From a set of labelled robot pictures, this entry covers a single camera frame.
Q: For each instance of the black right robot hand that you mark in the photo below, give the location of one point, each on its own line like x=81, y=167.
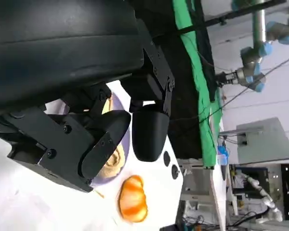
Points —
x=169, y=228

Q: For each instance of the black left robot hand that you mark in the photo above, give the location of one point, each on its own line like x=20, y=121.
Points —
x=50, y=60

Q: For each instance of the beige towel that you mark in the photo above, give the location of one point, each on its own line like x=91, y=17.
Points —
x=113, y=163

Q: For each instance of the orange and white bread roll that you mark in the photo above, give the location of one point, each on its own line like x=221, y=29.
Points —
x=133, y=199

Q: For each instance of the thin orange scrap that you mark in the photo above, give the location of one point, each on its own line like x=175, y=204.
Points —
x=98, y=193

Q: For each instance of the lilac plate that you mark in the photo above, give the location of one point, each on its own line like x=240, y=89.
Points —
x=119, y=103

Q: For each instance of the blue plastic object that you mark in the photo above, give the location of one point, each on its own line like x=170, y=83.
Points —
x=222, y=151

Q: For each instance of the green cloth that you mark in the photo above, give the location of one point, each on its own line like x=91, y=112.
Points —
x=206, y=134

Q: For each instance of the grey metal cabinet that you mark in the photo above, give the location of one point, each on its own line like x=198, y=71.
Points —
x=265, y=144

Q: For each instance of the black backdrop cloth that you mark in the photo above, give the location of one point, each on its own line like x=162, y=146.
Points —
x=183, y=96

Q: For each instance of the narrow black cloth strip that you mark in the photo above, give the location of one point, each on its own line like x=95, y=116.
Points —
x=207, y=48

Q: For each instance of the white table frame panel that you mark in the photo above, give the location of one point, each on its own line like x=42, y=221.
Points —
x=200, y=183

